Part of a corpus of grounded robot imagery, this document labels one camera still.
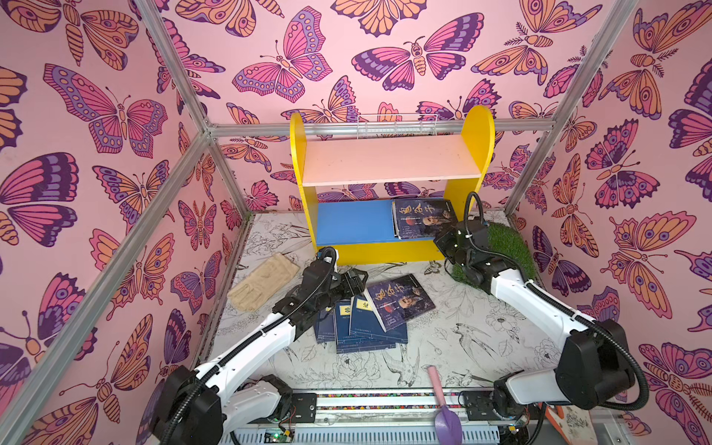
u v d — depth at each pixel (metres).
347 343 0.81
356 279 0.70
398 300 0.90
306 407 0.73
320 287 0.61
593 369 0.42
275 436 0.72
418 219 0.93
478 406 0.73
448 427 0.69
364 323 0.83
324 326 0.85
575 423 0.70
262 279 1.00
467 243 0.63
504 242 1.06
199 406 0.39
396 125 0.92
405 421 0.73
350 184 0.94
